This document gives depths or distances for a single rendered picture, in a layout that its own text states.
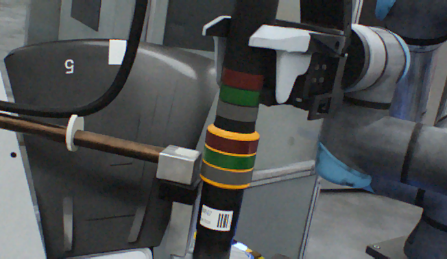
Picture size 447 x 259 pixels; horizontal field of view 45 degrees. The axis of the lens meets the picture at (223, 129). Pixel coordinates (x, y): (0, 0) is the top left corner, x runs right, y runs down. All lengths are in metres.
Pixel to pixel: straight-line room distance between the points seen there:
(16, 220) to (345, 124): 0.42
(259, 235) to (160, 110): 1.30
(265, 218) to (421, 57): 0.94
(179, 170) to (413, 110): 0.72
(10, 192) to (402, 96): 0.71
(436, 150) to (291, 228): 1.34
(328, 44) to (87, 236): 0.27
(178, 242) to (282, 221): 1.43
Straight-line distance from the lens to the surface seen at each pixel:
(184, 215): 0.45
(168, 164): 0.44
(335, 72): 0.51
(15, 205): 0.72
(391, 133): 0.65
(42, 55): 0.59
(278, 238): 1.90
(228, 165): 0.42
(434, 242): 1.21
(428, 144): 0.65
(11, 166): 0.74
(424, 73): 1.05
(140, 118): 0.53
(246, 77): 0.41
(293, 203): 1.89
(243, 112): 0.42
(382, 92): 0.66
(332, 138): 0.66
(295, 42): 0.41
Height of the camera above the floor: 1.51
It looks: 14 degrees down
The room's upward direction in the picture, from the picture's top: 10 degrees clockwise
